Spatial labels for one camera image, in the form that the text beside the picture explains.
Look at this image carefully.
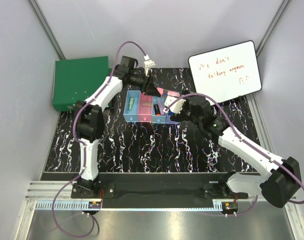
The aluminium front rail frame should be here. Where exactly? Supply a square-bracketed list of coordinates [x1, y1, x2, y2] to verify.
[15, 97, 304, 240]

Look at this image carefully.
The sky blue drawer bin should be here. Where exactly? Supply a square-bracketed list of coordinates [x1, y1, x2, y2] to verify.
[152, 97, 166, 124]

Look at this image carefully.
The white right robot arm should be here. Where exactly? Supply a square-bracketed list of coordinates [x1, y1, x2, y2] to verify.
[164, 91, 304, 208]

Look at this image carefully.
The purple drawer bin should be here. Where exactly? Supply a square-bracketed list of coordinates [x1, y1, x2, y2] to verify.
[165, 114, 179, 125]

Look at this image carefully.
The light blue drawer bin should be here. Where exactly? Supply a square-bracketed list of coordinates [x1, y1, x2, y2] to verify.
[123, 90, 141, 123]

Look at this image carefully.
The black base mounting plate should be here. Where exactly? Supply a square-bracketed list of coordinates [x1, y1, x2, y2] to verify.
[71, 173, 248, 211]

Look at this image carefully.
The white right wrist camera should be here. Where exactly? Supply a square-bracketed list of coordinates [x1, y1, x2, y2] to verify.
[163, 96, 185, 114]

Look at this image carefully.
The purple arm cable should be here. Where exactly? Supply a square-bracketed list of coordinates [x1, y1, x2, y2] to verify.
[163, 92, 304, 217]
[50, 40, 150, 238]

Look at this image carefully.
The green ring binder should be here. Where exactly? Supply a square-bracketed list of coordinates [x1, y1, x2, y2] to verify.
[52, 56, 109, 112]

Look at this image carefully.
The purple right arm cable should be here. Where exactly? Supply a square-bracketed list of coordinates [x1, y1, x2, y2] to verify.
[163, 92, 304, 217]

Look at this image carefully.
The colourful pink-capped tube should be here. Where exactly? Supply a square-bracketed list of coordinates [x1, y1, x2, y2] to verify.
[157, 87, 181, 98]

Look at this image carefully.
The pink drawer bin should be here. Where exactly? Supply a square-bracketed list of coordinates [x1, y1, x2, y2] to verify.
[138, 93, 153, 123]

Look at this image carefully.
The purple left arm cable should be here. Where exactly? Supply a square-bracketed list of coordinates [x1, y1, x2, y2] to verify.
[50, 40, 150, 238]

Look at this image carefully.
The black marble pattern mat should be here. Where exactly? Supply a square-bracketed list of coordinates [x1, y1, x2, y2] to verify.
[44, 68, 260, 173]

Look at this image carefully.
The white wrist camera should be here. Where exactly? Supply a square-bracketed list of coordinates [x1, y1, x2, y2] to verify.
[144, 55, 156, 76]
[163, 96, 185, 114]

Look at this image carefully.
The black orange-capped marker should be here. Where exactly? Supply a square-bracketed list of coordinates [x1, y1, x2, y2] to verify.
[154, 104, 161, 116]

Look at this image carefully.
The white dry-erase board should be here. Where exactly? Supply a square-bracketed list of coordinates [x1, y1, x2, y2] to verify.
[188, 40, 262, 103]

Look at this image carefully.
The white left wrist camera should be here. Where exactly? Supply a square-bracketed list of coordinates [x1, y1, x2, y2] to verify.
[144, 55, 156, 76]

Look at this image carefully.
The lilac highlighter pen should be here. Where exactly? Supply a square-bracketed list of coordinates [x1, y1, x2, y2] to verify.
[158, 98, 166, 116]

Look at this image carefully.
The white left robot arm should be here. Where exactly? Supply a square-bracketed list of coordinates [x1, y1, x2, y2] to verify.
[72, 55, 161, 198]

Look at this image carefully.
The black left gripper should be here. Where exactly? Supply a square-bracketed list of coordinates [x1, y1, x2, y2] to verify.
[129, 70, 161, 97]

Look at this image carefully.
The green transparent highlighter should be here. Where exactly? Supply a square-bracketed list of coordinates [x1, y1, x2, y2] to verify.
[128, 97, 135, 112]

